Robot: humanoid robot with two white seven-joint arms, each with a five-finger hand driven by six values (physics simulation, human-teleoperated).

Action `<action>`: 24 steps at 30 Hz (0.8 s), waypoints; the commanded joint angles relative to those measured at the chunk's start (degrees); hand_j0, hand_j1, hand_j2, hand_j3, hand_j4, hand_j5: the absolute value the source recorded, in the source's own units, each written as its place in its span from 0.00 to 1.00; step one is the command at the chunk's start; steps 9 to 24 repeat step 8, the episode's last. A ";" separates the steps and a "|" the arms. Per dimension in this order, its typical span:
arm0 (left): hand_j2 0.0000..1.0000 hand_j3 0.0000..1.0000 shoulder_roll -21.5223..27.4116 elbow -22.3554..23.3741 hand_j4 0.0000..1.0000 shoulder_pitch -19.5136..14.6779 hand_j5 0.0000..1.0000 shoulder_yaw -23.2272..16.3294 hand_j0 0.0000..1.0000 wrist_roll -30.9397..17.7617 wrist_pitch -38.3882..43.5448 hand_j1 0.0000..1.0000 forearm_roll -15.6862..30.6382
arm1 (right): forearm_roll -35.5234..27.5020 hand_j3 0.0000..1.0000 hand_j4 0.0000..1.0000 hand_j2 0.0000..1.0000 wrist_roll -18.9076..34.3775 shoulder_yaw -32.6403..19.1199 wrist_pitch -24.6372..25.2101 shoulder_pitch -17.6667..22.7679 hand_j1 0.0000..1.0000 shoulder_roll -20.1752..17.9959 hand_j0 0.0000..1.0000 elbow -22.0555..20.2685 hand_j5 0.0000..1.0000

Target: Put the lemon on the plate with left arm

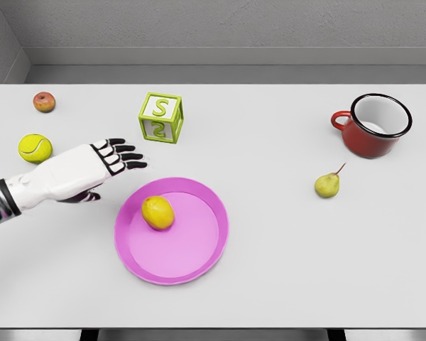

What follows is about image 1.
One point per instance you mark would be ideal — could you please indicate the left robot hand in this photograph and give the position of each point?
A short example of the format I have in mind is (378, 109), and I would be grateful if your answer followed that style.
(79, 167)

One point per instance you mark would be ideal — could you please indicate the yellow lemon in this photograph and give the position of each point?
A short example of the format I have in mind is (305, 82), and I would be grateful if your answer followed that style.
(158, 213)

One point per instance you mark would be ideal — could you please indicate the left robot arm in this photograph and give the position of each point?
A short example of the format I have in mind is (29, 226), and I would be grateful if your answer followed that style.
(17, 193)

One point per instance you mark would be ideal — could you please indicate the pink plate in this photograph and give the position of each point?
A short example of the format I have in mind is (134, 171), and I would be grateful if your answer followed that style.
(177, 245)

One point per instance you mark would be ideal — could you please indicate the yellow tennis ball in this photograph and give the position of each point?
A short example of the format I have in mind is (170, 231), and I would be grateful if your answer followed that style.
(35, 148)

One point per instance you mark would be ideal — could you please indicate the red apple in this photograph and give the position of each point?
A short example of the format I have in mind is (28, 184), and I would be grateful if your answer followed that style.
(44, 102)

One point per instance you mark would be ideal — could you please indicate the green letter block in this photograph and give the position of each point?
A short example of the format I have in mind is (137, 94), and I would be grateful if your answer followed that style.
(160, 119)

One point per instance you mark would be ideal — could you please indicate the green pear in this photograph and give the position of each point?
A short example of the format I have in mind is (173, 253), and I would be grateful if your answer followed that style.
(326, 185)

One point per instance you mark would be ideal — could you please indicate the red enamel mug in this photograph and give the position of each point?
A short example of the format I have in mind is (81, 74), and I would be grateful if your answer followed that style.
(371, 131)

